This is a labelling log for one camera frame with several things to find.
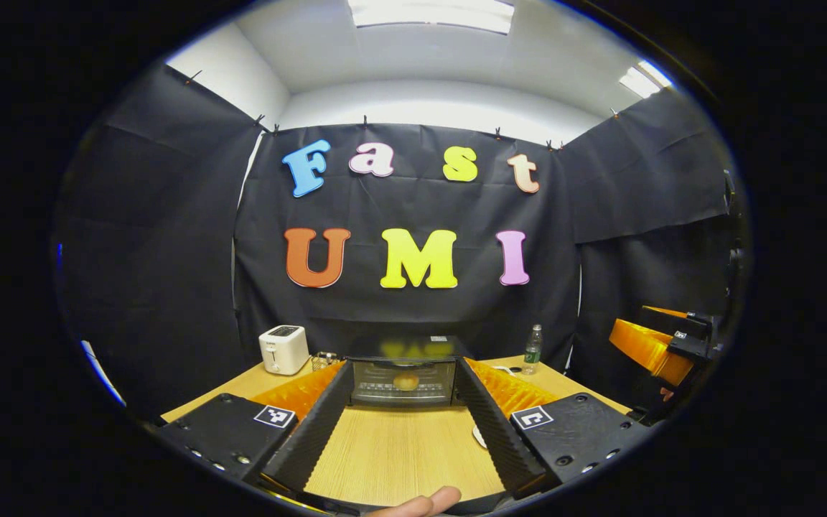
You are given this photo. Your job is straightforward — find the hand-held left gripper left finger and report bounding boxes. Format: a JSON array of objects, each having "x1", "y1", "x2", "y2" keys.
[{"x1": 159, "y1": 359, "x2": 355, "y2": 493}]

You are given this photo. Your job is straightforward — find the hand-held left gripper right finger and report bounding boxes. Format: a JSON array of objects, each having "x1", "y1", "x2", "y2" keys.
[{"x1": 453, "y1": 357, "x2": 655, "y2": 496}]

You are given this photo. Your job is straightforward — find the black electric oven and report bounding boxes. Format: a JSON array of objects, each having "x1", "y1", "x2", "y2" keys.
[{"x1": 345, "y1": 335, "x2": 473, "y2": 408}]

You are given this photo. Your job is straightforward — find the white toaster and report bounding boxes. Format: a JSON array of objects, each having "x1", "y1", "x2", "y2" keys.
[{"x1": 258, "y1": 325, "x2": 310, "y2": 376}]

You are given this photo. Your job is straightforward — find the clear water bottle green label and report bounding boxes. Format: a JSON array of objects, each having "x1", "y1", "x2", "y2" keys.
[{"x1": 523, "y1": 324, "x2": 543, "y2": 376}]

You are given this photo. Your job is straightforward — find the small ceiling light panel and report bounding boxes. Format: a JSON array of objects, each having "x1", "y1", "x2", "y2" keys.
[{"x1": 618, "y1": 60, "x2": 673, "y2": 99}]

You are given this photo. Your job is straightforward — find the black backdrop cloth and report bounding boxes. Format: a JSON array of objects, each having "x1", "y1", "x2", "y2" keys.
[{"x1": 55, "y1": 61, "x2": 744, "y2": 424}]

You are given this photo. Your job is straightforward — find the long ceiling light panel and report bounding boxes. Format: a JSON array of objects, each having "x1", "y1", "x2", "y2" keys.
[{"x1": 347, "y1": 0, "x2": 515, "y2": 35}]

